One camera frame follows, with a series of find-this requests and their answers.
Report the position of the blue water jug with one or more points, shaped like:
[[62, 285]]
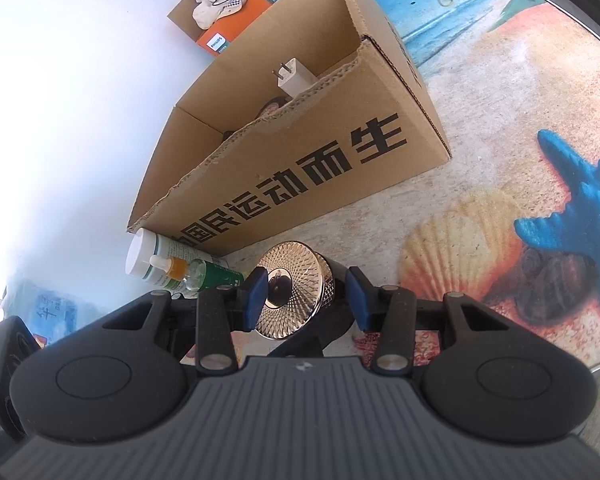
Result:
[[35, 310]]

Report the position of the beach printed mat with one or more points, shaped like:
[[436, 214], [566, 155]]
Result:
[[480, 110]]

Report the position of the white plug charger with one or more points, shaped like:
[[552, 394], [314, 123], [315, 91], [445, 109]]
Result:
[[295, 77]]

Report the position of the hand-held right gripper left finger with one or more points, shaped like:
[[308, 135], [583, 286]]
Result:
[[252, 300]]

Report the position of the green dropper bottle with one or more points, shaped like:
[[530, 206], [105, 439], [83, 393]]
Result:
[[205, 275]]

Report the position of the gold lidded dark jar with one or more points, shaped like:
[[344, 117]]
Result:
[[300, 265]]

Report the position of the orange product box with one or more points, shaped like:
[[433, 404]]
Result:
[[240, 15]]

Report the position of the brown cardboard box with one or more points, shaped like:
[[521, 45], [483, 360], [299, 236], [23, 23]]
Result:
[[305, 170]]

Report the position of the white lidded cream jar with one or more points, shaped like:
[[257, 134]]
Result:
[[145, 255]]

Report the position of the black tape roll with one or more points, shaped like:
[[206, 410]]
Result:
[[274, 106]]

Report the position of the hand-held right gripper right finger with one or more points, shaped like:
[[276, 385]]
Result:
[[360, 300]]

